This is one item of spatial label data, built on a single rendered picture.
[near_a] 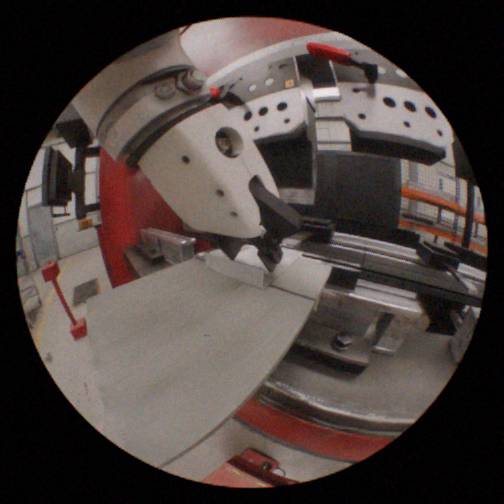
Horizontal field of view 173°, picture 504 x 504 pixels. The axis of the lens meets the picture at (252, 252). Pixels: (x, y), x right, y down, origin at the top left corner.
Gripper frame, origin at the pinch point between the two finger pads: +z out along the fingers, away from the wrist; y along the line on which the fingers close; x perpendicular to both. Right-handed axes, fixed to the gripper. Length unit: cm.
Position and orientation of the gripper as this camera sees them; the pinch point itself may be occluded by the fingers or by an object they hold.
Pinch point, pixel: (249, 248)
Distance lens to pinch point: 19.2
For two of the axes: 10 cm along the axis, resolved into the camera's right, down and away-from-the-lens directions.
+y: -8.0, -2.0, 5.6
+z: 3.9, 5.4, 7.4
